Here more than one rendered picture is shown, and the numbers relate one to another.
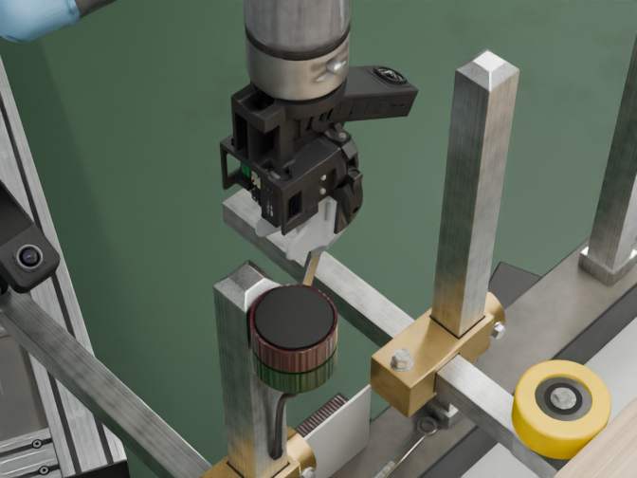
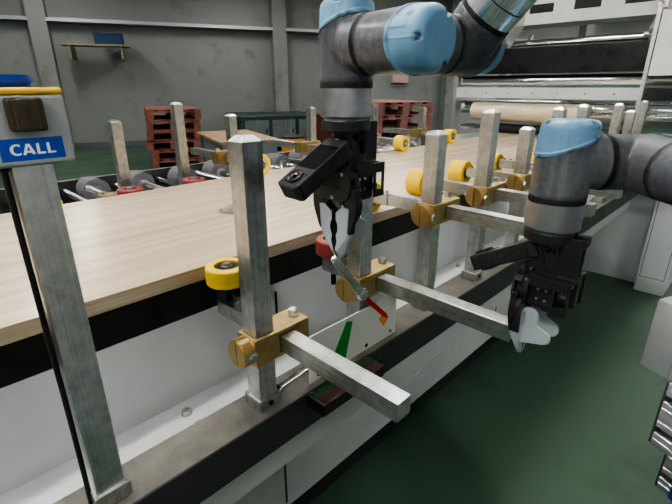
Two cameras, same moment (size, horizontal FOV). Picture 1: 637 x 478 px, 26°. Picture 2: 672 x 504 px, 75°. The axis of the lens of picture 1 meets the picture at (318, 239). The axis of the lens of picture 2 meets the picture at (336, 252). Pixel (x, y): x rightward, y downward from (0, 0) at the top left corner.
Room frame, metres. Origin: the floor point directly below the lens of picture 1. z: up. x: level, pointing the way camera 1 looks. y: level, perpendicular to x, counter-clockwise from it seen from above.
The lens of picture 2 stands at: (1.42, -0.02, 1.22)
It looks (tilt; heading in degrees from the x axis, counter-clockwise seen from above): 21 degrees down; 179
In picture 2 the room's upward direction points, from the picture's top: straight up
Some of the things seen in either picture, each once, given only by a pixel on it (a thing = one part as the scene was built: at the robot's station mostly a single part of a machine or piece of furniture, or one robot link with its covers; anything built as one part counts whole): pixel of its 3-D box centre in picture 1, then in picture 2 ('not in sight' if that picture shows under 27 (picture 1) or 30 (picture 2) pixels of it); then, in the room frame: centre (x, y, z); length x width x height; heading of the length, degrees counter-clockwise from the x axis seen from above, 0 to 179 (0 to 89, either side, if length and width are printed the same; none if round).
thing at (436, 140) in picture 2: not in sight; (428, 234); (0.44, 0.23, 0.89); 0.04 x 0.04 x 0.48; 44
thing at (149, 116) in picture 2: not in sight; (173, 135); (-6.20, -2.57, 0.44); 1.31 x 0.86 x 0.89; 21
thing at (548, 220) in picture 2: not in sight; (554, 215); (0.82, 0.31, 1.05); 0.08 x 0.08 x 0.05
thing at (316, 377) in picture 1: (294, 349); not in sight; (0.58, 0.02, 1.08); 0.06 x 0.06 x 0.02
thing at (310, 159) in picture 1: (292, 136); (349, 161); (0.75, 0.02, 1.11); 0.09 x 0.08 x 0.12; 134
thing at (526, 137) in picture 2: not in sight; (516, 205); (0.09, 0.59, 0.87); 0.04 x 0.04 x 0.48; 44
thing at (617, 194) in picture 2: not in sight; (530, 179); (0.07, 0.63, 0.95); 0.50 x 0.04 x 0.04; 44
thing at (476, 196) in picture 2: not in sight; (485, 193); (0.25, 0.42, 0.95); 0.14 x 0.06 x 0.05; 134
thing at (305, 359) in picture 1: (294, 327); not in sight; (0.58, 0.02, 1.10); 0.06 x 0.06 x 0.02
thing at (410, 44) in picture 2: not in sight; (411, 42); (0.82, 0.09, 1.27); 0.11 x 0.11 x 0.08; 39
